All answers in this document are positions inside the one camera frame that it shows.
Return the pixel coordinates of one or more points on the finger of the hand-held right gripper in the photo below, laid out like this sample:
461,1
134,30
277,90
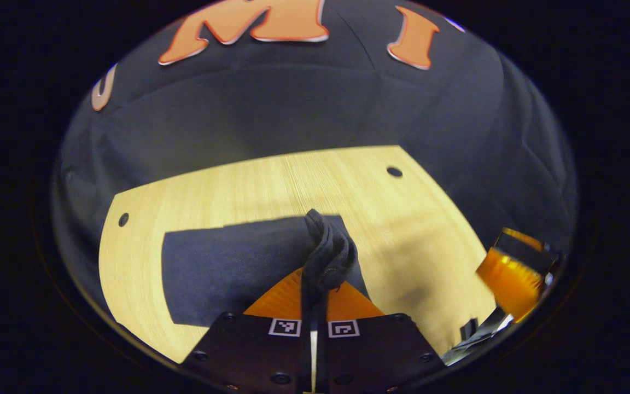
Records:
512,284
528,243

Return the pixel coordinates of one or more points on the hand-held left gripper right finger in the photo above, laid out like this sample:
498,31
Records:
380,350

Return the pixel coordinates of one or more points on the dark denim jeans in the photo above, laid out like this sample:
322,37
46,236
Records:
227,268

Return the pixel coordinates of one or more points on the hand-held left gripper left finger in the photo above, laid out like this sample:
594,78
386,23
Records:
249,350

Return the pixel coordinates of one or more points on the grey table bracket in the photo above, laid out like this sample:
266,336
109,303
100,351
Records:
469,329

